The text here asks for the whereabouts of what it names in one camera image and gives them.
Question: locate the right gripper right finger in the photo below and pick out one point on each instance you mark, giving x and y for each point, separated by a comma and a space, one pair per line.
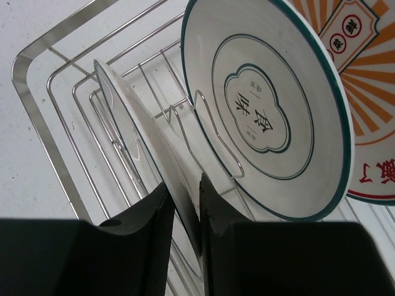
243, 257

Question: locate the metal wire dish rack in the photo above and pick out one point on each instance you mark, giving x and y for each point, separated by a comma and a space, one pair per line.
100, 161

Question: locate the white green-rimmed plate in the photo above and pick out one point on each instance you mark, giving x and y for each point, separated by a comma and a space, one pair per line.
141, 119
270, 104

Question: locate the orange sunburst pattern plate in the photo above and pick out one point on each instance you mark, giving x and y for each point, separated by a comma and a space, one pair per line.
359, 37

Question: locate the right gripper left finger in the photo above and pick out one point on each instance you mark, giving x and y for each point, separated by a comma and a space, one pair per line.
125, 255

